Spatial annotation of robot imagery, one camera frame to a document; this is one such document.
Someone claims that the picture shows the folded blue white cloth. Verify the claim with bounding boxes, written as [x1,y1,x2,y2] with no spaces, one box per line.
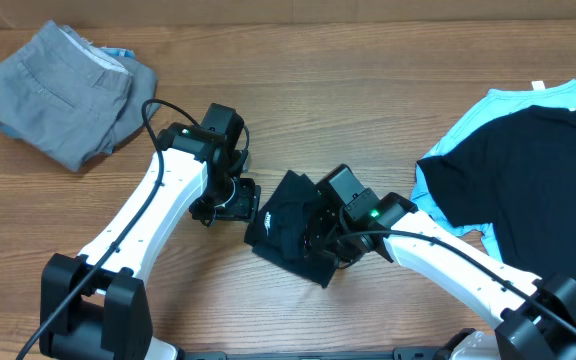
[101,47,136,59]

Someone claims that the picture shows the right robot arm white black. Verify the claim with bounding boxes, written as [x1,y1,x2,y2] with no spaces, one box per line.
[305,164,576,360]

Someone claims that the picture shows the black t-shirt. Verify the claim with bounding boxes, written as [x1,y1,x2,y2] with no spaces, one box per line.
[244,170,340,288]
[418,106,576,280]

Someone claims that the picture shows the light blue t-shirt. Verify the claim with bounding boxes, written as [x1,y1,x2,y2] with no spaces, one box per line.
[410,79,576,262]

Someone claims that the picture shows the black t-shirt in pile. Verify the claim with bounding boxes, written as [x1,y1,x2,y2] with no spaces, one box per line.
[418,106,576,280]

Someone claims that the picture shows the folded grey trousers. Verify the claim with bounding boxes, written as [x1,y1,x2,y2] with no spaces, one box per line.
[0,20,158,172]

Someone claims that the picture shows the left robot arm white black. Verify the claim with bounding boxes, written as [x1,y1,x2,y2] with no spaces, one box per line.
[18,103,260,360]

